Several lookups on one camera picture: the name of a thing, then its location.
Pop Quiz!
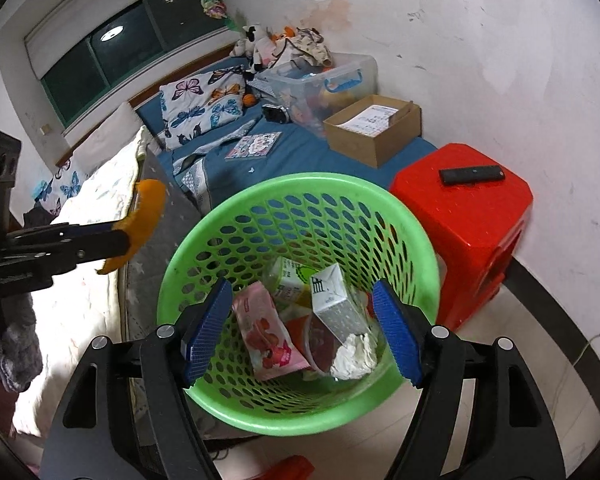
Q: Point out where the small black pouch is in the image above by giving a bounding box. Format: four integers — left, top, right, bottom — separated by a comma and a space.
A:
262, 104, 291, 124

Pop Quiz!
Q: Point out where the red plastic stool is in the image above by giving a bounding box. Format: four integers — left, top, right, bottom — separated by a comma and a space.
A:
389, 142, 535, 332

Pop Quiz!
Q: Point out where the blue bed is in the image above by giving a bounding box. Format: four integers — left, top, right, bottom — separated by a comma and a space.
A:
134, 56, 439, 211

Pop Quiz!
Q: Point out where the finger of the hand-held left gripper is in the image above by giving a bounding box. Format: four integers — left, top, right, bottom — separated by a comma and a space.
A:
7, 223, 129, 252
30, 234, 132, 277

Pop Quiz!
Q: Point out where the brown cardboard box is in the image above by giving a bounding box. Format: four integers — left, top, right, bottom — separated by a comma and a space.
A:
322, 94, 424, 170

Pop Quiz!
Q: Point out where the yellow-green milk carton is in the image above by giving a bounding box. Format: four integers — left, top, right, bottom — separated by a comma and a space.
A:
262, 257, 326, 309

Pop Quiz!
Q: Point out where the colourful wall decoration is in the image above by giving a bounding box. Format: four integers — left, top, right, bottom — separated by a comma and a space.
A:
199, 0, 229, 21

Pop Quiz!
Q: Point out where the white carton box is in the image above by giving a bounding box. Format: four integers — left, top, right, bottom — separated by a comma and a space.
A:
310, 262, 371, 342

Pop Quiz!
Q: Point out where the pink snack packet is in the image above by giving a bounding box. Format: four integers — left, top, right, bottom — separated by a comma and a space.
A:
231, 281, 312, 381

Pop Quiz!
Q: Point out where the white tissue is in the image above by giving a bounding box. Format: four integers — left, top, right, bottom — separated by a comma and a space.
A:
329, 332, 381, 380

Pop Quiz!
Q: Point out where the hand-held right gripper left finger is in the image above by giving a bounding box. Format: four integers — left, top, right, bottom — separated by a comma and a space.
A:
39, 277, 233, 480

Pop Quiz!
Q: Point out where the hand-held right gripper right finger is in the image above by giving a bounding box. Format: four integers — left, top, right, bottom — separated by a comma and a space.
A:
371, 279, 566, 480

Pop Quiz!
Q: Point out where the plain white pillow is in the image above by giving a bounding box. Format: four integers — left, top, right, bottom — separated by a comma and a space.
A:
55, 101, 147, 172

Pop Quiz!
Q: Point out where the clear plastic storage bin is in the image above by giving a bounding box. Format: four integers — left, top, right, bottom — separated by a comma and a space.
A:
257, 53, 380, 139

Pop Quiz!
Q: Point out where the green plastic basket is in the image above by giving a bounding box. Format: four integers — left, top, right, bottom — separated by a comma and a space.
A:
156, 172, 441, 437

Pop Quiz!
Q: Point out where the dark window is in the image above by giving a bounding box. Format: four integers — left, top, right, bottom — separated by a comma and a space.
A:
24, 0, 232, 131

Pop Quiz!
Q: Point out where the red plastic object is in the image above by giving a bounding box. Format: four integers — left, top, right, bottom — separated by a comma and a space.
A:
261, 455, 315, 480

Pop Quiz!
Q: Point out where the small butterfly print pillow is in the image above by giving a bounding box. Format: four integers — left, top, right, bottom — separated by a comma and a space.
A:
32, 157, 89, 216

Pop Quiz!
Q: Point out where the large butterfly print pillow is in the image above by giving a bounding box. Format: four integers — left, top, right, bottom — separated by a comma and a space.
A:
158, 66, 249, 151

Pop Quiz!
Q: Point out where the pink picture booklet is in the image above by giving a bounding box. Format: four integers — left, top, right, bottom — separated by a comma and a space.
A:
223, 131, 284, 161

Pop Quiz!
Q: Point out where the black remote control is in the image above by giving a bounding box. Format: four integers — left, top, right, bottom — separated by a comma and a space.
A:
438, 164, 506, 186

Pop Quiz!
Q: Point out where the black and white plush cow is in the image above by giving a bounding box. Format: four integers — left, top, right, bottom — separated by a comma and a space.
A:
229, 24, 274, 74

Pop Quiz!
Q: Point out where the red printed paper cup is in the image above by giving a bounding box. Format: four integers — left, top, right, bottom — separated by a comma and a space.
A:
285, 310, 342, 377

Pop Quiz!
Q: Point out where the orange peel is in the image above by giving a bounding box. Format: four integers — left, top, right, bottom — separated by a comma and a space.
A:
96, 179, 167, 275

